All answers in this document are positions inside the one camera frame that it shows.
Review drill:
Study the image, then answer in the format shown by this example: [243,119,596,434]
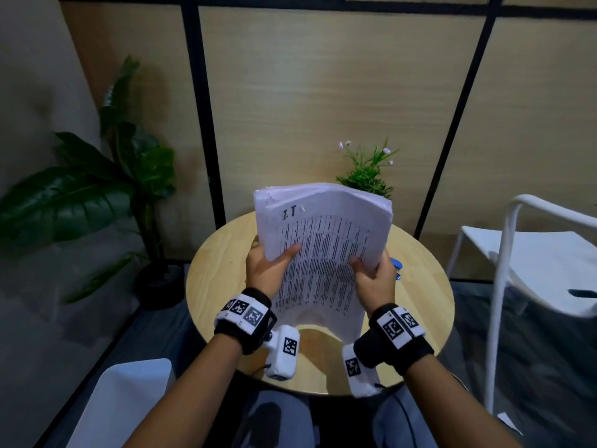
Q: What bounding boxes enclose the large leafy potted plant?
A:
[0,54,185,311]

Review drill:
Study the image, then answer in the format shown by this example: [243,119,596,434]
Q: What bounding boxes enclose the black right wristband with markers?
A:
[353,302,435,376]

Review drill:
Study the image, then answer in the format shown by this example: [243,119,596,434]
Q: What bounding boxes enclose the white plastic bin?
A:
[65,358,177,448]

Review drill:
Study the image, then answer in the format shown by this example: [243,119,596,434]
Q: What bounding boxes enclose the person's right hand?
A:
[348,248,398,318]

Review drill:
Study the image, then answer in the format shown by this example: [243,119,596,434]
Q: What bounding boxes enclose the white metal chair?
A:
[445,194,597,416]

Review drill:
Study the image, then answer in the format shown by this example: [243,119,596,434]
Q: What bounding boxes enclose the stack of printed papers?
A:
[253,182,394,345]

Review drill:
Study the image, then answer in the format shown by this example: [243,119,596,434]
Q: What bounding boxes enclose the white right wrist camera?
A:
[341,342,381,399]

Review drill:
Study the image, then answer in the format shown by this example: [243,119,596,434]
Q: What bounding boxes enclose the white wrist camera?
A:
[263,325,301,382]
[341,342,381,399]

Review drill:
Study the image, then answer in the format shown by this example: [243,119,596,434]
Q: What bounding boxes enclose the black wristband with markers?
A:
[353,302,435,376]
[213,287,279,356]

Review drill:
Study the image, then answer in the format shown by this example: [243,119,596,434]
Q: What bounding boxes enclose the white paper scrap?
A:
[496,411,524,436]

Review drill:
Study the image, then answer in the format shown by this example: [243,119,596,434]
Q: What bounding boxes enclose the person's right forearm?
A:
[403,354,523,448]

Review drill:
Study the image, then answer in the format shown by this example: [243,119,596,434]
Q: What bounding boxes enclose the small potted flowering plant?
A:
[335,138,401,200]

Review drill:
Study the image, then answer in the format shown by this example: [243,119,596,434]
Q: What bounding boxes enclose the person's left hand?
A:
[244,234,303,300]

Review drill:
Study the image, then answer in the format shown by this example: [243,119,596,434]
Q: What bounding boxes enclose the person's left forearm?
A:
[123,333,243,448]

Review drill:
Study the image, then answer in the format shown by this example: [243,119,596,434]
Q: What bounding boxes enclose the black left wristband with markers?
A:
[213,287,279,356]

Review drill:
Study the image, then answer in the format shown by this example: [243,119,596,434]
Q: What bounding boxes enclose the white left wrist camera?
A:
[263,325,301,382]

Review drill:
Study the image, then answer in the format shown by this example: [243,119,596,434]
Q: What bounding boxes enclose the round wooden table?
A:
[185,212,456,397]

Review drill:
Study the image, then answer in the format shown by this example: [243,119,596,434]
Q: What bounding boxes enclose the person's grey trousers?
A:
[231,385,439,448]

